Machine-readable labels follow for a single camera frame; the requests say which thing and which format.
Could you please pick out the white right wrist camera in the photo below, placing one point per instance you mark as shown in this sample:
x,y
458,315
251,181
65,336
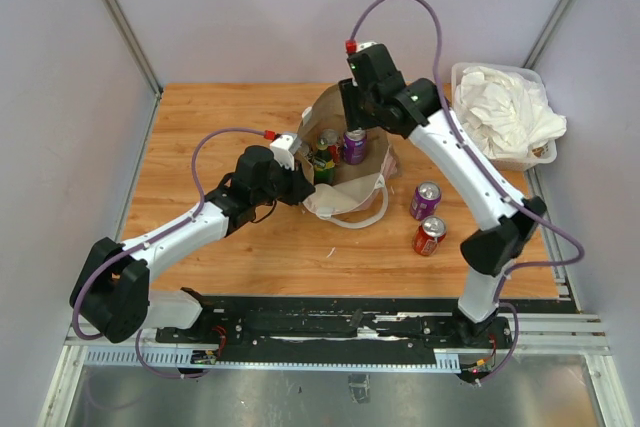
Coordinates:
x,y
352,46

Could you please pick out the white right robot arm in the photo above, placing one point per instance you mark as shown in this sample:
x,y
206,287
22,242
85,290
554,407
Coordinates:
x,y
505,218

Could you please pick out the green glass bottle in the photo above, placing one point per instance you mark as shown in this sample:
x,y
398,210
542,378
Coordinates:
x,y
323,163

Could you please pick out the aluminium frame post right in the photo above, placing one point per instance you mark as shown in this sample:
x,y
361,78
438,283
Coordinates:
x,y
549,30

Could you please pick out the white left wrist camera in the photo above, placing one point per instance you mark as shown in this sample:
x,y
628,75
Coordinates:
x,y
284,148

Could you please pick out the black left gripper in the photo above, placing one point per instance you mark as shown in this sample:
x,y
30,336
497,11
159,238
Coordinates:
x,y
301,188

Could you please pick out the red cola can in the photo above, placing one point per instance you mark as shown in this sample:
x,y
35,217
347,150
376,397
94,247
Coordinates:
x,y
332,139
429,235

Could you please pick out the white plastic basket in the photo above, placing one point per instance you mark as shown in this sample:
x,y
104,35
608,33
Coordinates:
x,y
500,117

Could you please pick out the aluminium frame post left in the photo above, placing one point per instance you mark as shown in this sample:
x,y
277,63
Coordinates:
x,y
123,26

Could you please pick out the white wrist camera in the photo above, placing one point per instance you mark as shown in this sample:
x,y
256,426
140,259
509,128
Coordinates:
x,y
284,148
352,46

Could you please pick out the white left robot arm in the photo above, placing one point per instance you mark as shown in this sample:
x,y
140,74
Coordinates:
x,y
113,298

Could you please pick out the white crumpled cloth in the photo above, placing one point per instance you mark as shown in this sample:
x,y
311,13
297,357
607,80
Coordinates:
x,y
505,114

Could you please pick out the purple Fanta can front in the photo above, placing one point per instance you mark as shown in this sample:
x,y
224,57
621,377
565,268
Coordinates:
x,y
354,146

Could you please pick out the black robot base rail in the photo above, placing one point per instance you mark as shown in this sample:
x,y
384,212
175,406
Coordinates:
x,y
338,332

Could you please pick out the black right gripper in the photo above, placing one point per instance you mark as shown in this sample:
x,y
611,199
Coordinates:
x,y
350,92

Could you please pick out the purple fanta can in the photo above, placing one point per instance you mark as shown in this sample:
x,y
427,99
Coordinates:
x,y
354,146
426,198

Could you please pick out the aluminium frame post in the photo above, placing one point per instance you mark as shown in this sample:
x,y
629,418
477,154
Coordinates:
x,y
549,30
123,26

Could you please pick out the burlap canvas tote bag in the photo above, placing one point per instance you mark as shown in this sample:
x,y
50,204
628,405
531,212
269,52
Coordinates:
x,y
355,186

